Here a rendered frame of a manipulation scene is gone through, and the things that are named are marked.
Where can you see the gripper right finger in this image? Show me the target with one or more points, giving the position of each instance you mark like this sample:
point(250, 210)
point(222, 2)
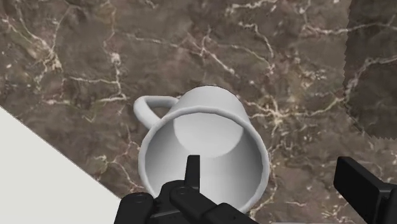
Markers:
point(363, 186)

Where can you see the white mug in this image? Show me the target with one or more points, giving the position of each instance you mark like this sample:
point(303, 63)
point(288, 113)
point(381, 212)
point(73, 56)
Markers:
point(201, 145)

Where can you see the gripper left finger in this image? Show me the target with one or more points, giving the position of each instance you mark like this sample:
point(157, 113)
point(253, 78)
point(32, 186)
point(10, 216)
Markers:
point(186, 201)

